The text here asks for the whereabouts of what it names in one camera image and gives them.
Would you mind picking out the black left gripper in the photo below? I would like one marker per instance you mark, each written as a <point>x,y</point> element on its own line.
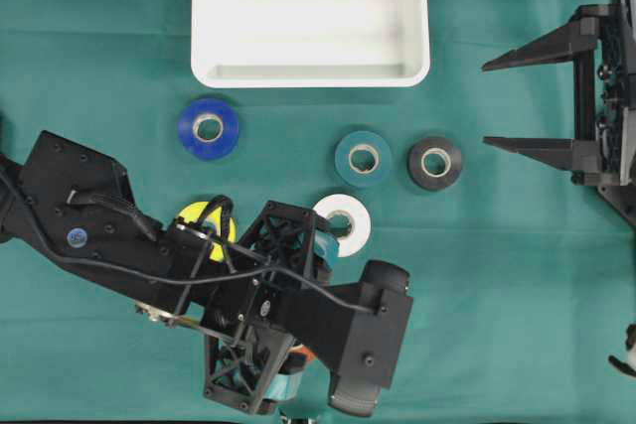
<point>286,249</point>

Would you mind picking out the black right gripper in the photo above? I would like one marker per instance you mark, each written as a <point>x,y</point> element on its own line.
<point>601,43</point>

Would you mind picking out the red tape roll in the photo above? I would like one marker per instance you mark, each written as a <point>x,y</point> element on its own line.
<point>304,355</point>

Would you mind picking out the blue tape roll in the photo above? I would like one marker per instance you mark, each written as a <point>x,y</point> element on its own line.
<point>209,128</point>

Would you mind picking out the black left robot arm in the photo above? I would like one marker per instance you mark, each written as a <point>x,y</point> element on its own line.
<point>75,206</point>

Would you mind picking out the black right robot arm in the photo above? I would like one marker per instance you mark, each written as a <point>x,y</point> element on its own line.
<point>585,160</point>

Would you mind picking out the white tape roll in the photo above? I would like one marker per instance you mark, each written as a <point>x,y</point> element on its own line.
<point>358,221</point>

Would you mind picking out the yellow tape roll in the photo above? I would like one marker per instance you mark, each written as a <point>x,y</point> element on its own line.
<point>191,213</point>

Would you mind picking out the dark green tape roll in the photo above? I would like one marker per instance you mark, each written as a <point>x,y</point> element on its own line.
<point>363,159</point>

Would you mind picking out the black tape roll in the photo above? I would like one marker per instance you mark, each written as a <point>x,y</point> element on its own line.
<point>434,163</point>

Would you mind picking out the white plastic case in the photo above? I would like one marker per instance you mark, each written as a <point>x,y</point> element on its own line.
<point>310,43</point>

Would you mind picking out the metal clamp bottom edge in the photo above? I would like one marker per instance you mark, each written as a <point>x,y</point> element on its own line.
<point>290,418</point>

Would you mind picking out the black white object table edge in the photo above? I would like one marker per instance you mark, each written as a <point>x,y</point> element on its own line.
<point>628,365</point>

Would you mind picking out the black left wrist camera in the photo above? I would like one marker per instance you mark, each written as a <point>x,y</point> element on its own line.
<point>360,348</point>

